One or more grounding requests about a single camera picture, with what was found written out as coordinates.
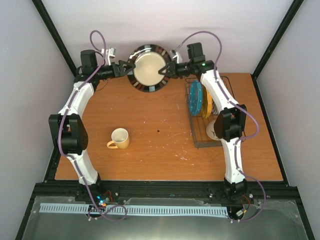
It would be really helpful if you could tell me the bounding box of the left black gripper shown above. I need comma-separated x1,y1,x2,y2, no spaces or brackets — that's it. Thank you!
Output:
93,60,135,80

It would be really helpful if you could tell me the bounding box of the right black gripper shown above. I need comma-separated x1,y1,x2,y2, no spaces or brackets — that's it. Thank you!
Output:
158,59,194,79

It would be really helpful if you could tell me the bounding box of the black rimmed striped plate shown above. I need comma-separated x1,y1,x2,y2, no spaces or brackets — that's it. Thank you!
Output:
127,44,172,93

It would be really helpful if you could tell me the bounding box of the teal polka dot plate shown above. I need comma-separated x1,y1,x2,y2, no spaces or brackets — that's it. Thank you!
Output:
188,80,203,117

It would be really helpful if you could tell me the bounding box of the yellow plate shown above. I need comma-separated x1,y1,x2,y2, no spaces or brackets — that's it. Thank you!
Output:
201,86,213,119

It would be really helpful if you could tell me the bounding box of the black wire dish rack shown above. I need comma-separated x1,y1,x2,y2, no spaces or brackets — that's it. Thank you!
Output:
184,76,222,149

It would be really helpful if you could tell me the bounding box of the white blue striped plate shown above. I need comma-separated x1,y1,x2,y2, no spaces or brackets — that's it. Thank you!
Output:
211,103,219,116

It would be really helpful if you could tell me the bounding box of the white ceramic bowl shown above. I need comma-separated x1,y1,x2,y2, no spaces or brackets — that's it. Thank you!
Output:
205,119,221,141

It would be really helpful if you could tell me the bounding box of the yellow mug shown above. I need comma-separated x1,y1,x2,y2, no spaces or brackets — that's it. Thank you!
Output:
106,128,130,150

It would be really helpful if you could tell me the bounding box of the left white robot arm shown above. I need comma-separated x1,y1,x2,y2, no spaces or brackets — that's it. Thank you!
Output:
48,48,136,202

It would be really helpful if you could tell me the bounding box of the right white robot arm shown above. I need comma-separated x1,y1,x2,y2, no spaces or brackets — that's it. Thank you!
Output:
158,42,247,202

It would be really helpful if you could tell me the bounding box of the left controller board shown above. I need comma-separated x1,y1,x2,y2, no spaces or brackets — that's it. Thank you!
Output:
96,190,113,207

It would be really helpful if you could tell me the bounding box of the controller board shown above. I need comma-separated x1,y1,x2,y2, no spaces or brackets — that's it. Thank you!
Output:
96,190,113,207
236,195,251,219

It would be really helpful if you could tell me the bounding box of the right controller board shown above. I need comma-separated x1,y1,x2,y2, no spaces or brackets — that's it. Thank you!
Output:
236,195,251,219

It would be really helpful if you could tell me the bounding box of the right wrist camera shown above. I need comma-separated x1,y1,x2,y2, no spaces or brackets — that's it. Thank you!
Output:
169,49,183,64

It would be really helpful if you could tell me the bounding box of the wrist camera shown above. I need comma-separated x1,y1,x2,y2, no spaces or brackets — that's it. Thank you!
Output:
101,47,117,66
169,49,183,64

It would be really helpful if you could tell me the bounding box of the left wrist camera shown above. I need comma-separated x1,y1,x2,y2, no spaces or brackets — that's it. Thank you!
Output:
101,47,117,66

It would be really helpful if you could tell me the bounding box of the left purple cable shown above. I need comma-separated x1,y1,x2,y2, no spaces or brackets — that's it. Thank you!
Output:
57,30,128,221

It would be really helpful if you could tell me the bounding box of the purple cable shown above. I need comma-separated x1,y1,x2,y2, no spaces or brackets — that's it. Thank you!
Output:
174,31,267,223
57,30,128,221

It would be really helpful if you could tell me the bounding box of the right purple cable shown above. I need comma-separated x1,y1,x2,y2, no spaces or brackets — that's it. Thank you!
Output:
174,31,267,223

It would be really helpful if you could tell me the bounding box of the black aluminium frame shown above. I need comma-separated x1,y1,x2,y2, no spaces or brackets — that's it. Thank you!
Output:
15,0,315,240

